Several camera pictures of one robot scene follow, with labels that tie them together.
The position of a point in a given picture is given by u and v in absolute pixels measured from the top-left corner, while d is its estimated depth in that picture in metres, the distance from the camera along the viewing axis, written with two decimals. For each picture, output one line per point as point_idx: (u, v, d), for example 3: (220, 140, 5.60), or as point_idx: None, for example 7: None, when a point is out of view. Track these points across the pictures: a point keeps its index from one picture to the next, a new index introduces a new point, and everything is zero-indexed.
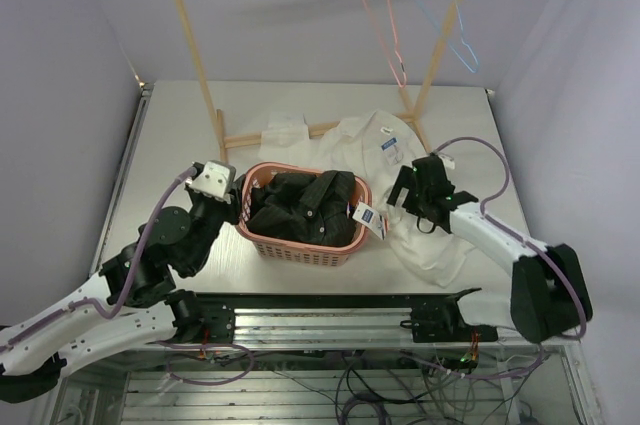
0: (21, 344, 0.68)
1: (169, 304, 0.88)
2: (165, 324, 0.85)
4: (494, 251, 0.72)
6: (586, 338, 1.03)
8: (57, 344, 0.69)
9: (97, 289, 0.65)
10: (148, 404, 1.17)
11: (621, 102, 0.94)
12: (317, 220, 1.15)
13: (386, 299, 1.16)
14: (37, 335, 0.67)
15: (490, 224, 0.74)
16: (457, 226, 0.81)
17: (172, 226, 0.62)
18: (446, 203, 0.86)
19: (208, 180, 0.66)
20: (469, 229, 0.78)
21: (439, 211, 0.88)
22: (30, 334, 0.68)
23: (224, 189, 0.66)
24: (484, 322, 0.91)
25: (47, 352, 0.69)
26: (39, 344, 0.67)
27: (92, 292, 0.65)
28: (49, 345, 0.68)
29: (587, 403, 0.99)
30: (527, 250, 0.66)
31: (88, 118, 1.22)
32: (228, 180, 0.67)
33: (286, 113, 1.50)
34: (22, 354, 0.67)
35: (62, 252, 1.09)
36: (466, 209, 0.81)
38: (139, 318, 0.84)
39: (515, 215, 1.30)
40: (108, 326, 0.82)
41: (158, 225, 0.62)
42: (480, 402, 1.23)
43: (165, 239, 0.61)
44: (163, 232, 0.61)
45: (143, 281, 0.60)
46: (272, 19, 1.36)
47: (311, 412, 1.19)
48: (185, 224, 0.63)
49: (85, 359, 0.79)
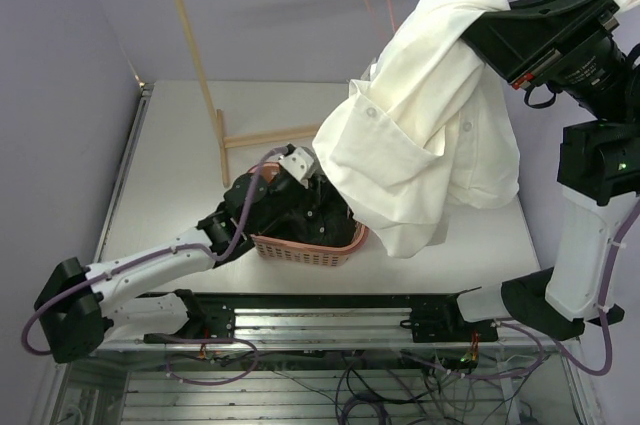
0: (121, 276, 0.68)
1: (179, 295, 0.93)
2: (180, 311, 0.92)
4: (579, 271, 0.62)
6: (589, 343, 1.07)
8: (151, 283, 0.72)
9: (198, 238, 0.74)
10: (148, 404, 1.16)
11: None
12: (317, 220, 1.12)
13: (385, 299, 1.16)
14: (146, 269, 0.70)
15: (602, 269, 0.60)
16: (572, 199, 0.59)
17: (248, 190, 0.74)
18: (618, 161, 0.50)
19: (293, 162, 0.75)
20: (582, 226, 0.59)
21: (589, 164, 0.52)
22: (130, 269, 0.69)
23: (303, 174, 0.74)
24: (479, 313, 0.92)
25: (137, 291, 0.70)
26: (140, 279, 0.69)
27: (193, 238, 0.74)
28: (145, 284, 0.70)
29: (587, 403, 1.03)
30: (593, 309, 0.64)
31: (88, 116, 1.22)
32: (309, 168, 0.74)
33: (286, 114, 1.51)
34: (122, 287, 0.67)
35: (62, 252, 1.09)
36: (612, 210, 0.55)
38: (160, 300, 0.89)
39: (514, 219, 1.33)
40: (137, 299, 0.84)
41: (238, 189, 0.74)
42: (480, 402, 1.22)
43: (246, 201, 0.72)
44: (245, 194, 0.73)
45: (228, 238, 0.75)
46: (273, 19, 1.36)
47: (311, 412, 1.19)
48: (262, 188, 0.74)
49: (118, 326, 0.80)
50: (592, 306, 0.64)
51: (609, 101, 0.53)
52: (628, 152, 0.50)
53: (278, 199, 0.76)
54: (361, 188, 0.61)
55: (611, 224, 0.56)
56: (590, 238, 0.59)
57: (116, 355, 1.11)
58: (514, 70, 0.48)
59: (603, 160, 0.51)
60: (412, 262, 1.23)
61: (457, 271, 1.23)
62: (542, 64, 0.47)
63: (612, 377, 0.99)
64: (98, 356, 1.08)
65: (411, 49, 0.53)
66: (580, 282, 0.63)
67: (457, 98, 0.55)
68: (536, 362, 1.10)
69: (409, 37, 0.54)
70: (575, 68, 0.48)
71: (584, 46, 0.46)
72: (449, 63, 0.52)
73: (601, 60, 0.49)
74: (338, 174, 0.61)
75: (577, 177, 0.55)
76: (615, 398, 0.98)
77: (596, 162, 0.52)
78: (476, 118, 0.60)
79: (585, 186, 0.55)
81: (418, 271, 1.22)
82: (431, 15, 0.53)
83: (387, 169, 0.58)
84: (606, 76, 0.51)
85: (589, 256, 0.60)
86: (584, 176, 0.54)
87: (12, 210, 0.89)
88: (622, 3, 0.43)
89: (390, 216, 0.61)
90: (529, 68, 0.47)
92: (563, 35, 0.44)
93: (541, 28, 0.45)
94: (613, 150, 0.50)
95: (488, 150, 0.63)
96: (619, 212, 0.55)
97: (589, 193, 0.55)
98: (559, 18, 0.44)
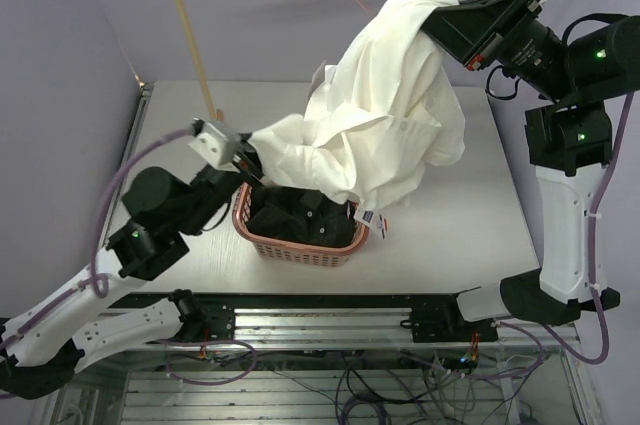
0: (33, 331, 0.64)
1: (172, 301, 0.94)
2: (171, 319, 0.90)
4: (563, 252, 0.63)
6: (589, 342, 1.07)
8: (72, 327, 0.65)
9: (103, 263, 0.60)
10: (148, 404, 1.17)
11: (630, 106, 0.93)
12: (317, 220, 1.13)
13: (386, 299, 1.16)
14: (52, 318, 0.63)
15: (584, 245, 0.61)
16: (547, 180, 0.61)
17: (154, 188, 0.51)
18: (574, 130, 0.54)
19: (203, 145, 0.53)
20: (557, 204, 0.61)
21: (550, 138, 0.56)
22: (41, 321, 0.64)
23: (218, 159, 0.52)
24: (479, 314, 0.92)
25: (62, 337, 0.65)
26: (52, 330, 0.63)
27: (98, 267, 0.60)
28: (63, 330, 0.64)
29: (587, 403, 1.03)
30: (586, 292, 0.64)
31: (87, 116, 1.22)
32: (222, 152, 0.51)
33: (286, 114, 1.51)
34: (36, 340, 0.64)
35: (62, 252, 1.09)
36: (581, 181, 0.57)
38: (148, 312, 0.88)
39: (515, 218, 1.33)
40: (121, 317, 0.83)
41: (138, 189, 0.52)
42: (480, 402, 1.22)
43: (151, 205, 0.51)
44: (145, 197, 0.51)
45: (153, 251, 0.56)
46: (273, 19, 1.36)
47: (311, 412, 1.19)
48: (166, 184, 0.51)
49: (99, 349, 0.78)
50: (583, 286, 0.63)
51: (555, 82, 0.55)
52: (581, 124, 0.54)
53: (203, 194, 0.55)
54: (386, 197, 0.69)
55: (584, 194, 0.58)
56: (567, 216, 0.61)
57: (116, 356, 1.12)
58: (466, 53, 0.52)
59: (562, 135, 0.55)
60: (412, 262, 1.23)
61: (457, 270, 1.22)
62: (487, 48, 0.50)
63: (613, 378, 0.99)
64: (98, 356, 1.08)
65: (382, 43, 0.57)
66: (566, 261, 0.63)
67: (424, 79, 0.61)
68: (537, 361, 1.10)
69: (374, 33, 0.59)
70: (516, 50, 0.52)
71: (520, 30, 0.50)
72: (411, 53, 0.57)
73: (540, 43, 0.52)
74: (370, 201, 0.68)
75: (539, 153, 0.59)
76: (615, 397, 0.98)
77: (557, 139, 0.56)
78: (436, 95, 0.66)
79: (551, 160, 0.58)
81: (418, 271, 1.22)
82: (392, 12, 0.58)
83: (404, 164, 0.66)
84: (548, 59, 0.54)
85: (569, 234, 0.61)
86: (548, 151, 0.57)
87: (12, 210, 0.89)
88: None
89: (410, 187, 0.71)
90: (478, 51, 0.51)
92: (501, 21, 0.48)
93: (483, 16, 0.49)
94: (568, 123, 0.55)
95: (448, 120, 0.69)
96: (588, 183, 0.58)
97: (555, 166, 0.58)
98: (495, 6, 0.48)
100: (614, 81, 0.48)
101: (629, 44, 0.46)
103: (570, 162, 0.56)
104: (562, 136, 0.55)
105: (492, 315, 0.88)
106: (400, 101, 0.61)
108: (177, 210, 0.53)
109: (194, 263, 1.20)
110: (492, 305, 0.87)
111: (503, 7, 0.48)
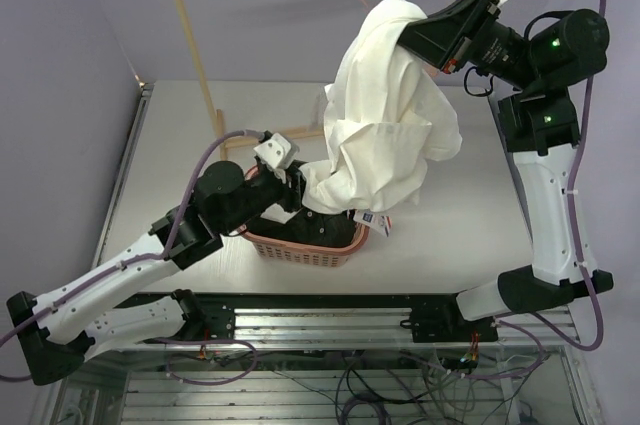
0: (67, 307, 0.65)
1: (175, 298, 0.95)
2: (175, 316, 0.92)
4: (548, 232, 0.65)
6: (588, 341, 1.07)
8: (105, 306, 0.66)
9: (148, 245, 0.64)
10: (148, 405, 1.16)
11: (629, 105, 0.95)
12: (317, 220, 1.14)
13: (386, 299, 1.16)
14: (90, 297, 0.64)
15: (567, 223, 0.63)
16: (524, 165, 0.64)
17: (226, 178, 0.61)
18: (541, 115, 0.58)
19: (269, 148, 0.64)
20: (535, 183, 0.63)
21: (519, 124, 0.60)
22: (77, 297, 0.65)
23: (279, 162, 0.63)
24: (479, 313, 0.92)
25: (93, 316, 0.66)
26: (87, 307, 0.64)
27: (144, 250, 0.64)
28: (97, 309, 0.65)
29: (587, 403, 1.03)
30: (575, 272, 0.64)
31: (87, 116, 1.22)
32: (286, 156, 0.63)
33: (286, 114, 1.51)
34: (70, 315, 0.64)
35: (62, 251, 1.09)
36: (554, 160, 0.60)
38: (153, 307, 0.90)
39: (515, 218, 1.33)
40: (128, 310, 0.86)
41: (212, 177, 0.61)
42: (480, 402, 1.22)
43: (223, 191, 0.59)
44: (218, 183, 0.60)
45: (193, 238, 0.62)
46: (274, 19, 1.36)
47: (311, 412, 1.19)
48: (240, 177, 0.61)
49: (106, 340, 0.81)
50: (571, 264, 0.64)
51: (523, 75, 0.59)
52: (548, 108, 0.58)
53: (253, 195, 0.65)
54: (392, 198, 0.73)
55: (560, 172, 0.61)
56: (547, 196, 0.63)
57: (117, 355, 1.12)
58: (441, 59, 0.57)
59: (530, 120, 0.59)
60: (411, 262, 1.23)
61: (457, 270, 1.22)
62: (459, 49, 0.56)
63: (613, 378, 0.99)
64: (98, 356, 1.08)
65: (366, 63, 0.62)
66: (552, 240, 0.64)
67: (407, 89, 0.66)
68: (536, 362, 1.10)
69: (359, 53, 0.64)
70: (483, 51, 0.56)
71: (485, 33, 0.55)
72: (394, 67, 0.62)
73: (504, 41, 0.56)
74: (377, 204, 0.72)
75: (511, 139, 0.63)
76: (614, 396, 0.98)
77: (527, 125, 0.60)
78: (425, 100, 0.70)
79: (523, 145, 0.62)
81: (418, 271, 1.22)
82: (371, 33, 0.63)
83: (400, 165, 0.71)
84: (513, 53, 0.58)
85: (550, 213, 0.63)
86: (519, 136, 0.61)
87: (11, 210, 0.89)
88: None
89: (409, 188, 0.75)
90: (450, 56, 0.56)
92: (468, 26, 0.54)
93: (451, 24, 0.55)
94: (536, 110, 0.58)
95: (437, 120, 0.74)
96: (562, 162, 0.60)
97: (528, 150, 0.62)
98: (460, 14, 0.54)
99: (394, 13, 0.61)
100: (571, 66, 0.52)
101: (580, 33, 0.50)
103: (540, 147, 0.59)
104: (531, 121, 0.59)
105: (492, 313, 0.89)
106: (390, 110, 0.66)
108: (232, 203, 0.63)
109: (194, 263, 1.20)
110: (493, 303, 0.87)
111: (466, 14, 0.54)
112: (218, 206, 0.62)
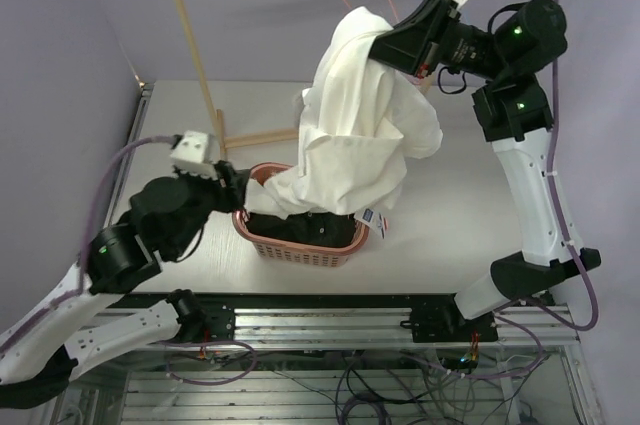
0: (12, 351, 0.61)
1: (170, 303, 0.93)
2: (169, 321, 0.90)
4: (532, 215, 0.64)
6: (588, 341, 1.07)
8: (53, 343, 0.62)
9: (72, 279, 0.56)
10: (148, 405, 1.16)
11: (628, 103, 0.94)
12: (316, 220, 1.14)
13: (386, 299, 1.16)
14: (29, 337, 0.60)
15: (551, 203, 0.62)
16: (503, 152, 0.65)
17: (165, 195, 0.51)
18: (512, 100, 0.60)
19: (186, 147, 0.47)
20: (516, 168, 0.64)
21: (495, 113, 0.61)
22: (18, 340, 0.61)
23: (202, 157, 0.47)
24: (482, 309, 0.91)
25: (44, 353, 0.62)
26: (31, 348, 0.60)
27: (69, 285, 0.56)
28: (44, 347, 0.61)
29: (587, 403, 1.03)
30: (564, 251, 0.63)
31: (87, 116, 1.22)
32: (207, 148, 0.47)
33: (286, 113, 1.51)
34: (14, 360, 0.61)
35: (61, 252, 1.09)
36: (531, 142, 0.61)
38: (145, 316, 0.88)
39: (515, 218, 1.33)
40: (113, 325, 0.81)
41: (151, 193, 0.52)
42: (479, 402, 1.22)
43: (162, 209, 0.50)
44: (155, 201, 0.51)
45: (126, 263, 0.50)
46: (274, 19, 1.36)
47: (311, 412, 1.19)
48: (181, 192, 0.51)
49: (93, 358, 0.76)
50: (560, 244, 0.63)
51: (491, 67, 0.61)
52: (519, 95, 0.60)
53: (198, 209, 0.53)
54: (358, 203, 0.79)
55: (538, 154, 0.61)
56: (528, 180, 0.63)
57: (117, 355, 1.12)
58: (413, 65, 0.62)
59: (504, 107, 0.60)
60: (411, 261, 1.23)
61: (457, 271, 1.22)
62: (429, 55, 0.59)
63: (613, 378, 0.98)
64: None
65: (340, 76, 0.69)
66: (538, 223, 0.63)
67: (382, 97, 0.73)
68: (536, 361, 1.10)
69: (333, 66, 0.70)
70: (451, 52, 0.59)
71: (450, 35, 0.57)
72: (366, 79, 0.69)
73: (469, 38, 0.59)
74: (340, 208, 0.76)
75: (487, 128, 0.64)
76: (615, 396, 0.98)
77: (502, 114, 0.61)
78: (399, 105, 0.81)
79: (499, 134, 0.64)
81: (418, 270, 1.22)
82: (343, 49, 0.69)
83: (373, 171, 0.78)
84: (479, 49, 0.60)
85: (533, 196, 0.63)
86: (493, 125, 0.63)
87: (11, 210, 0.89)
88: (458, 0, 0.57)
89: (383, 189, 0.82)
90: (422, 61, 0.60)
92: (433, 32, 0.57)
93: (417, 32, 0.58)
94: (506, 97, 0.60)
95: (414, 124, 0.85)
96: (538, 144, 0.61)
97: (504, 137, 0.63)
98: (424, 21, 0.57)
99: (364, 29, 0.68)
100: (533, 51, 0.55)
101: (538, 20, 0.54)
103: (517, 131, 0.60)
104: (504, 107, 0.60)
105: (492, 305, 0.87)
106: (365, 117, 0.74)
108: (177, 222, 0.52)
109: (194, 263, 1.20)
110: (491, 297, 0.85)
111: (429, 20, 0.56)
112: (155, 227, 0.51)
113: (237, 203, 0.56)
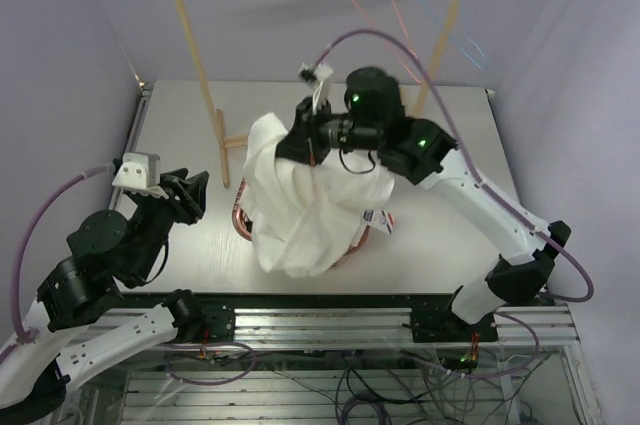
0: None
1: (167, 307, 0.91)
2: (165, 326, 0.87)
4: (490, 225, 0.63)
6: (588, 340, 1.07)
8: (32, 369, 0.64)
9: (38, 316, 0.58)
10: (147, 405, 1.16)
11: (628, 103, 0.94)
12: None
13: (386, 299, 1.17)
14: (7, 368, 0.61)
15: (501, 206, 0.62)
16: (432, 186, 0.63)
17: (108, 232, 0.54)
18: (409, 142, 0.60)
19: (126, 174, 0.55)
20: (453, 194, 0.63)
21: (405, 158, 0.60)
22: None
23: (145, 181, 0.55)
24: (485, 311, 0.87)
25: (24, 379, 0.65)
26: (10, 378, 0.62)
27: (36, 321, 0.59)
28: (23, 374, 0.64)
29: (587, 403, 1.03)
30: (538, 240, 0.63)
31: (87, 116, 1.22)
32: (149, 171, 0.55)
33: (286, 113, 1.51)
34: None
35: (60, 253, 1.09)
36: (449, 166, 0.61)
38: (139, 325, 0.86)
39: None
40: (110, 336, 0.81)
41: (88, 233, 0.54)
42: (479, 402, 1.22)
43: (100, 248, 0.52)
44: (97, 240, 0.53)
45: (83, 298, 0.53)
46: (275, 19, 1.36)
47: (311, 412, 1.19)
48: (119, 229, 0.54)
49: (90, 372, 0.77)
50: (530, 236, 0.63)
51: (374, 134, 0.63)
52: (413, 135, 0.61)
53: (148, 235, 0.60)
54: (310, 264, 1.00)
55: (463, 171, 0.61)
56: (468, 198, 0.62)
57: None
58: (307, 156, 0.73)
59: (408, 149, 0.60)
60: (411, 262, 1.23)
61: (457, 271, 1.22)
62: (310, 146, 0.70)
63: (613, 378, 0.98)
64: None
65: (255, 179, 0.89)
66: (499, 228, 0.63)
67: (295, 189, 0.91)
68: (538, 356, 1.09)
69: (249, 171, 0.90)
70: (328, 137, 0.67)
71: (322, 125, 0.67)
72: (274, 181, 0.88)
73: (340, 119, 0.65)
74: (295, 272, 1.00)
75: (411, 174, 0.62)
76: (614, 396, 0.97)
77: (410, 158, 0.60)
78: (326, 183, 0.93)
79: (420, 173, 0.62)
81: (417, 271, 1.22)
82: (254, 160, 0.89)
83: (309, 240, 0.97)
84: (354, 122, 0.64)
85: (482, 209, 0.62)
86: (414, 167, 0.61)
87: (11, 211, 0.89)
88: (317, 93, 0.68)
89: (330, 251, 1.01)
90: (311, 150, 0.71)
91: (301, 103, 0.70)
92: (306, 128, 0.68)
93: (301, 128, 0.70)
94: (404, 141, 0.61)
95: (353, 190, 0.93)
96: (457, 165, 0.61)
97: (427, 173, 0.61)
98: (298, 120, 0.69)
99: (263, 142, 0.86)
100: (384, 98, 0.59)
101: (364, 81, 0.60)
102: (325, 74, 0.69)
103: (432, 164, 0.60)
104: (409, 149, 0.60)
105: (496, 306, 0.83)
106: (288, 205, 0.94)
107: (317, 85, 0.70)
108: (127, 253, 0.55)
109: (194, 264, 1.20)
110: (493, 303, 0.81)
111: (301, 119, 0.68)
112: (102, 261, 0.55)
113: (195, 211, 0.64)
